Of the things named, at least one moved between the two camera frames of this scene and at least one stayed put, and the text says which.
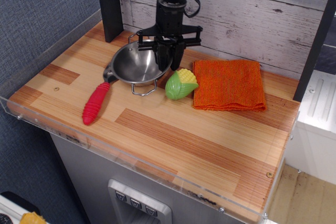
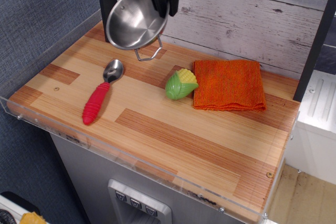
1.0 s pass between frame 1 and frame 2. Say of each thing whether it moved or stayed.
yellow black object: stayed
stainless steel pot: moved
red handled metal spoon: stayed
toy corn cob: stayed
